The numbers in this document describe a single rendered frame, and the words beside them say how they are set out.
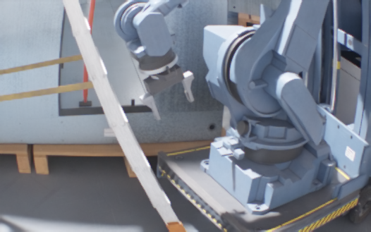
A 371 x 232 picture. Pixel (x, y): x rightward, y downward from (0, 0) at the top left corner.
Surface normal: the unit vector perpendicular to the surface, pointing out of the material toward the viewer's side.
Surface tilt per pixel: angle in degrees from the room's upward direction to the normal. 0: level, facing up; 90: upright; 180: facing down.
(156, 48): 90
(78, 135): 90
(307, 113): 90
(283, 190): 90
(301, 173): 45
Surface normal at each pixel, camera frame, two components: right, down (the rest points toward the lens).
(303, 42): 0.44, 0.38
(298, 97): -0.07, 0.40
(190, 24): 0.21, 0.40
